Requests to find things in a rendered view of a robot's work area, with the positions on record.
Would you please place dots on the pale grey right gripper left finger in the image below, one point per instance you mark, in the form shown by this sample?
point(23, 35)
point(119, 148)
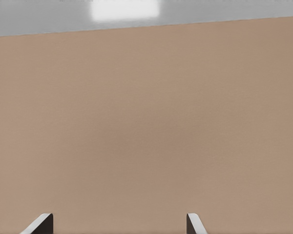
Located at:
point(42, 225)

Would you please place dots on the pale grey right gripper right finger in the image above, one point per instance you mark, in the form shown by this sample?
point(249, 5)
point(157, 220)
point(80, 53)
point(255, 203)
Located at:
point(194, 225)

